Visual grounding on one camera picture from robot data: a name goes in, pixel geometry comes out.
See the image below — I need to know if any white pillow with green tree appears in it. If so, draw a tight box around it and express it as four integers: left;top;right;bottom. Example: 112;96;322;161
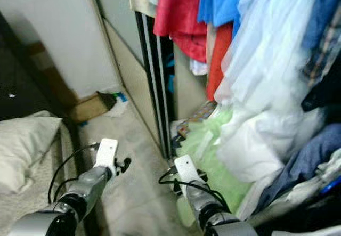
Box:
0;112;63;194

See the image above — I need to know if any brown cardboard box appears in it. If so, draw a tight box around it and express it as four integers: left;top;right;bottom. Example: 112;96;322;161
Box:
72;89;128;122

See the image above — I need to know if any yellow blue patterned mat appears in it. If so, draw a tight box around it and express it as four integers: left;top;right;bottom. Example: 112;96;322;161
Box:
173;102;216;135

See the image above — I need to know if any light green tulle dress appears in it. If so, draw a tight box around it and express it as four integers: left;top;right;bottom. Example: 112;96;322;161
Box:
173;111;254;226

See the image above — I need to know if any wardrobe sliding door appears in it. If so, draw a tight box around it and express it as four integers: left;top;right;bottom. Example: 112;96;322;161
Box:
88;0;174;159

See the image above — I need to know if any white quilted mattress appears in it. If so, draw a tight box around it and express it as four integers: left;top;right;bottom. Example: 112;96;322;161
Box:
0;135;80;236

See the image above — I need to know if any wooden wardrobe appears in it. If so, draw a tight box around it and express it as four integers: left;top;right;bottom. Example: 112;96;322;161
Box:
88;0;341;236

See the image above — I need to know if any small white cloth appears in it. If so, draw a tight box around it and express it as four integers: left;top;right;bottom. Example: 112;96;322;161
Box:
189;59;208;76

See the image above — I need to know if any orange hanging garment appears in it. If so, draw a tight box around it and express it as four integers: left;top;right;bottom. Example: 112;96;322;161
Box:
206;22;235;101

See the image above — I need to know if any red hanging garment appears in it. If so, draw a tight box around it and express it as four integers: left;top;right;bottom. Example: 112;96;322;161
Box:
152;0;208;62

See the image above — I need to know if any white sheer dress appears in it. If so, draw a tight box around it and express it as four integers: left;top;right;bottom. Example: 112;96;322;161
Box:
213;0;326;182

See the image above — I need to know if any blue-grey garment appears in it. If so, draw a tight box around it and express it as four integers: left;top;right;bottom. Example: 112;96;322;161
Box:
264;121;341;210

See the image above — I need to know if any bright blue hanging shirt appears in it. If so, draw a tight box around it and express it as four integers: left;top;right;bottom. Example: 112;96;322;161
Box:
198;0;248;37

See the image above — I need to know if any blue plastic clothes hanger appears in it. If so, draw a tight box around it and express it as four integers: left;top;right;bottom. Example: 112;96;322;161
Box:
320;177;341;194

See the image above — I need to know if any plaid checked shirt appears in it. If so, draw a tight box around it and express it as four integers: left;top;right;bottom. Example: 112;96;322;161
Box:
301;12;341;87

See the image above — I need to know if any blue denim shirt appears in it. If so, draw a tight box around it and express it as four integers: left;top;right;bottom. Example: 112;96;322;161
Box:
301;0;341;50

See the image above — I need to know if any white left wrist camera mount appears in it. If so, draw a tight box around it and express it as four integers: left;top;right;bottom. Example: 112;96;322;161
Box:
93;138;119;177

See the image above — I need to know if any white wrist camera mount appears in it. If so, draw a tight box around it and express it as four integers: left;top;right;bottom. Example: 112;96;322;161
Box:
174;154;202;189
93;138;119;177

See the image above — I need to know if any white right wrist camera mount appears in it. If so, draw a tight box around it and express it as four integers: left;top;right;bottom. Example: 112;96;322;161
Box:
174;154;202;189

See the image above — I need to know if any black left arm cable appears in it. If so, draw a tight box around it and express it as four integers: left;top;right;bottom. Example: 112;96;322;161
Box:
48;143;99;205

